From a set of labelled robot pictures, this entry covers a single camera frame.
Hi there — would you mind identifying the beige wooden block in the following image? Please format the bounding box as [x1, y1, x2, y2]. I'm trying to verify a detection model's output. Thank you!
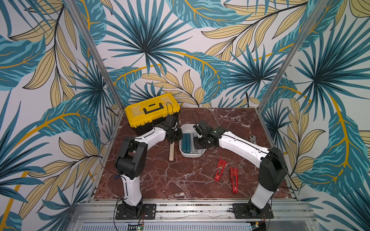
[169, 142, 175, 161]

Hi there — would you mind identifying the teal block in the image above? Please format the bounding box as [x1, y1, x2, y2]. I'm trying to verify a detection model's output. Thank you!
[186, 133, 191, 154]
[182, 133, 187, 154]

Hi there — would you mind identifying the white rectangular tray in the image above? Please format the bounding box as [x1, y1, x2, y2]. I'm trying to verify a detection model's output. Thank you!
[179, 124, 205, 158]

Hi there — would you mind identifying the red clip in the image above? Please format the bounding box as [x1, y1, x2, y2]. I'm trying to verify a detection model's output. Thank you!
[230, 167, 239, 193]
[214, 158, 227, 182]

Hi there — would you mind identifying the grey block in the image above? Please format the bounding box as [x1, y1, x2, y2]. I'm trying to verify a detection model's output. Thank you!
[191, 146, 197, 154]

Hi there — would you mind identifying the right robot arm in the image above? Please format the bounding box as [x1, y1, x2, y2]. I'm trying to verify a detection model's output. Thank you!
[193, 120, 288, 211]

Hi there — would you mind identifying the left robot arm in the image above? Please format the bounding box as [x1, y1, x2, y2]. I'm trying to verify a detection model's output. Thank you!
[115, 115, 183, 217]

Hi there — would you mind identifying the yellow black toolbox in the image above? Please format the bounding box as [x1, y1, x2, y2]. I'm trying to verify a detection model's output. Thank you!
[125, 93, 181, 135]

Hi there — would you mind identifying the orange handled adjustable wrench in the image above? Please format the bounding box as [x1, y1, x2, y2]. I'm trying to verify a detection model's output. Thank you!
[250, 135, 257, 144]

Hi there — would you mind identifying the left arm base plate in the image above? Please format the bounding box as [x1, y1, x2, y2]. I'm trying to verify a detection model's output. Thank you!
[115, 203, 157, 220]

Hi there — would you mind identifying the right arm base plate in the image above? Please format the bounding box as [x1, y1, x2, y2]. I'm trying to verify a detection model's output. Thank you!
[232, 203, 274, 219]

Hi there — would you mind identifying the aluminium front rail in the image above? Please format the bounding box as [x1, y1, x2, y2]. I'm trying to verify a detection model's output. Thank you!
[67, 199, 321, 231]

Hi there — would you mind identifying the left aluminium frame post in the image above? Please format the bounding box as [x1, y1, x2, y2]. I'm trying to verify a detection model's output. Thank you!
[63, 0, 125, 110]

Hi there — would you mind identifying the aluminium frame post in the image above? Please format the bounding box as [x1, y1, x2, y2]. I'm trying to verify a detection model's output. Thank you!
[258, 0, 330, 112]
[63, 0, 125, 110]

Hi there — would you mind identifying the right aluminium frame post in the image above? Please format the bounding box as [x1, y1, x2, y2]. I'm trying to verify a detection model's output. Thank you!
[258, 0, 330, 112]

